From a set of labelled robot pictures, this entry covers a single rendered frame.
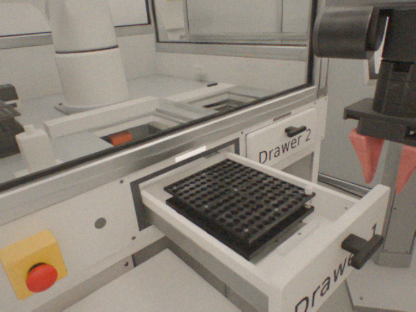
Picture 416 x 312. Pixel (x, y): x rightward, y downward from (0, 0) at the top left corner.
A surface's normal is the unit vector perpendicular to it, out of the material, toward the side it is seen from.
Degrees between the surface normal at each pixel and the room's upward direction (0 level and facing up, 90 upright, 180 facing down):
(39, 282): 88
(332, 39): 96
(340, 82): 90
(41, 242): 0
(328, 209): 90
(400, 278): 3
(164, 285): 0
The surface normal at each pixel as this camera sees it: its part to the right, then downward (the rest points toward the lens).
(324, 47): -0.53, 0.77
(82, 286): 0.66, 0.27
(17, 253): -0.07, -0.91
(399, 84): -0.65, 0.35
